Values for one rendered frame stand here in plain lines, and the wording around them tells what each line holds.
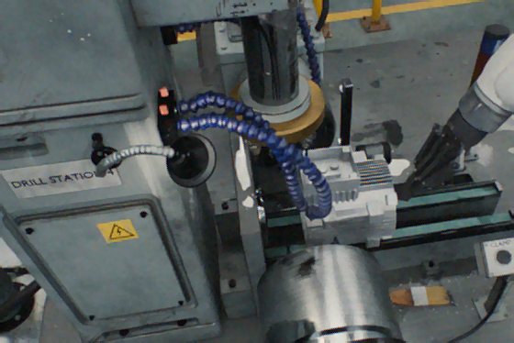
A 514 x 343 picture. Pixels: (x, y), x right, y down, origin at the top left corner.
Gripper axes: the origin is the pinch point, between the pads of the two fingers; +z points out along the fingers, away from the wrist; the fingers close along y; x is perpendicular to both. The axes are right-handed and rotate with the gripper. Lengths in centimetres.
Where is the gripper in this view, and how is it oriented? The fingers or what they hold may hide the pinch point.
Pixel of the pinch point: (410, 187)
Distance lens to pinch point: 112.8
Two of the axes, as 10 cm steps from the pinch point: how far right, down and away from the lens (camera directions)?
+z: -4.7, 6.3, 6.2
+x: 8.7, 2.0, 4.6
